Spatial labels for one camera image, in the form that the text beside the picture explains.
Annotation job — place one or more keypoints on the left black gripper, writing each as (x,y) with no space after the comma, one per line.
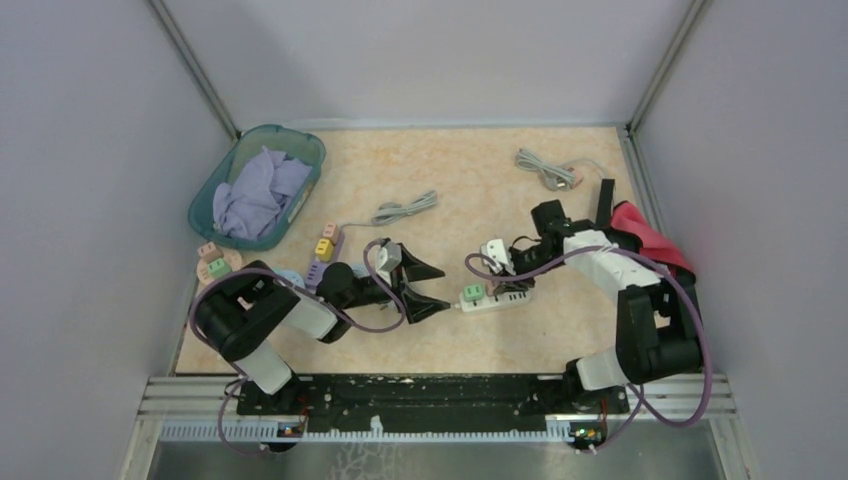
(415,305)

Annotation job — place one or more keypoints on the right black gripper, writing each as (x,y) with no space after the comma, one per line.
(516,285)

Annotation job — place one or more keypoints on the white power strip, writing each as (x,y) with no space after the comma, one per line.
(497,302)

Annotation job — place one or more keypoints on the black power strip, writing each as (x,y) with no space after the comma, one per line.
(605,203)

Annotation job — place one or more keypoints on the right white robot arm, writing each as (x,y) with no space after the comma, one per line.
(655,336)

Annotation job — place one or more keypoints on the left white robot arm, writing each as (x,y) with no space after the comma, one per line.
(235,314)

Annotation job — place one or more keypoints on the yellow plug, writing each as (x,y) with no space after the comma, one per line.
(324,250)

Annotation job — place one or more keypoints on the blue round socket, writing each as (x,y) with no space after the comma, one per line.
(291,276)

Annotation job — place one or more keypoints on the pink round socket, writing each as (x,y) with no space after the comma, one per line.
(229,261)

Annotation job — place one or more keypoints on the purple power strip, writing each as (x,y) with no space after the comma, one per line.
(315,271)

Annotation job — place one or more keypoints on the red and black cloth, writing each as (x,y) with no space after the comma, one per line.
(626,217)

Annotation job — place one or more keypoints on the purple cloth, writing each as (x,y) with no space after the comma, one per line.
(249,207)

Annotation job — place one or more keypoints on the teal plastic basin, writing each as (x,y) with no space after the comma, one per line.
(304,146)

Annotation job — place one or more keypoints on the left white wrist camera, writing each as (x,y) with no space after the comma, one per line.
(389,256)

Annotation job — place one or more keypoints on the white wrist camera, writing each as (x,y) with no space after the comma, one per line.
(497,257)
(389,256)

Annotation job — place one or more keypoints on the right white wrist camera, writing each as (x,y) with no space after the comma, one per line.
(497,257)

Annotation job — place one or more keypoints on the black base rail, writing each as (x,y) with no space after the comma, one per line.
(420,404)

